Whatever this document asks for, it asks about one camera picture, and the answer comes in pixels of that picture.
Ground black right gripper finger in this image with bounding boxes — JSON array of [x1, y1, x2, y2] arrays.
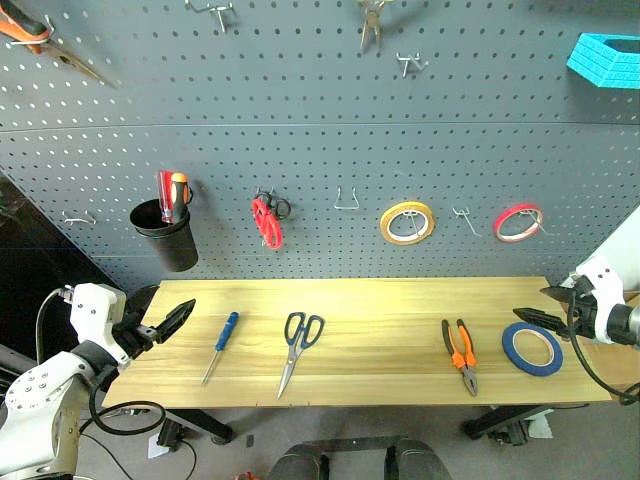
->
[[512, 307, 572, 341], [539, 285, 577, 302]]

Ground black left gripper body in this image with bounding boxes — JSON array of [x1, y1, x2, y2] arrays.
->
[[112, 311, 158, 360]]

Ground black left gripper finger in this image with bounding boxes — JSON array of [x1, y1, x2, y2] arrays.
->
[[153, 305, 196, 344], [152, 298, 197, 336]]

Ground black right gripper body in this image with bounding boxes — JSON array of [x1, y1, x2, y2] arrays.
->
[[566, 275, 601, 343]]

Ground blue tape roll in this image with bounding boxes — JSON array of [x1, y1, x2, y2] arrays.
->
[[501, 321, 565, 377]]

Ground black cylindrical cup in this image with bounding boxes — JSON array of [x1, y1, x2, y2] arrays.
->
[[128, 197, 200, 274]]

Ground red tape roll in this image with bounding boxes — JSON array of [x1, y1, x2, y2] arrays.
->
[[493, 202, 545, 244]]

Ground black table foot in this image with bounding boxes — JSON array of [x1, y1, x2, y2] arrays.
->
[[462, 403, 557, 441], [164, 408, 235, 446]]

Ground black power adapter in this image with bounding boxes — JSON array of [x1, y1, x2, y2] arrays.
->
[[156, 418, 187, 452]]

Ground black glossy panel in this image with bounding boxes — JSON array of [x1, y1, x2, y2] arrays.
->
[[0, 169, 124, 361]]

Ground yellow tape roll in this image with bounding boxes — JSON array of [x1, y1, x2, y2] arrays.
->
[[378, 200, 437, 247]]

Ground dark rounded shape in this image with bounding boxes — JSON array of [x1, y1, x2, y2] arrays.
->
[[383, 437, 452, 480], [267, 449, 329, 480]]

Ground dark grey pegboard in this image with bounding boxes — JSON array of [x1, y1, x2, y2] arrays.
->
[[0, 0, 640, 281]]

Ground cyan plastic bin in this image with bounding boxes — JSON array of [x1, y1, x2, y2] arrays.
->
[[566, 32, 640, 91]]

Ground silver metal pliers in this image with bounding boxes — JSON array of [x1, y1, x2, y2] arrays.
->
[[357, 0, 388, 53]]

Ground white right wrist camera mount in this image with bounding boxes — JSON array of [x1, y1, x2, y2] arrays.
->
[[559, 253, 627, 344]]

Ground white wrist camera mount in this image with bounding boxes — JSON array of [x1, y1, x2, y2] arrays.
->
[[68, 282, 129, 364], [559, 253, 627, 344]]

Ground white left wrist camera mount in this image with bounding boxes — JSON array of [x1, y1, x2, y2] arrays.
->
[[68, 282, 129, 364]]

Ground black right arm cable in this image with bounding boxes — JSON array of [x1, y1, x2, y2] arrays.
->
[[566, 289, 640, 407]]

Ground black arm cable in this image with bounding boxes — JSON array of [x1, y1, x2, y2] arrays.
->
[[79, 367, 167, 437], [566, 289, 640, 407]]

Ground blue handled screwdriver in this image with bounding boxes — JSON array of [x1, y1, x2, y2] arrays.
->
[[200, 311, 240, 386]]

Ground silver wire pegboard hook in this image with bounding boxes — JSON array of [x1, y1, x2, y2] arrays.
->
[[402, 209, 424, 238], [396, 51, 431, 79], [8, 13, 55, 47], [519, 209, 549, 237], [62, 209, 98, 227], [184, 0, 236, 34], [333, 186, 359, 210], [452, 206, 483, 239]]

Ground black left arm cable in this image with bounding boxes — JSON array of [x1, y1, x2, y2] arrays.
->
[[79, 367, 167, 437]]

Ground grey left wrist cable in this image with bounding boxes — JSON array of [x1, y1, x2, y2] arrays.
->
[[34, 287, 76, 366]]

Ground orange black handled pliers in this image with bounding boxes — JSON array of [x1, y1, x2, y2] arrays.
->
[[440, 318, 479, 398]]

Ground red clear handled screwdriver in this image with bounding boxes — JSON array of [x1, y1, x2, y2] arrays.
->
[[156, 169, 176, 224]]

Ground blue black handled scissors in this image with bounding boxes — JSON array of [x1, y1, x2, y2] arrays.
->
[[276, 311, 326, 401]]

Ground orange black handled screwdriver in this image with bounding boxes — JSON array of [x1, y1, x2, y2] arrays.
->
[[167, 172, 194, 221]]

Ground red handled scissors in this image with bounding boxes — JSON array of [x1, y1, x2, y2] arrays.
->
[[250, 197, 285, 250]]

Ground black floor cable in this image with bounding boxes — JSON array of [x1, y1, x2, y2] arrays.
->
[[78, 430, 199, 480]]

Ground orange handled long-nose pliers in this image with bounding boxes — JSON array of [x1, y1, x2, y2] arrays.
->
[[0, 0, 116, 89]]

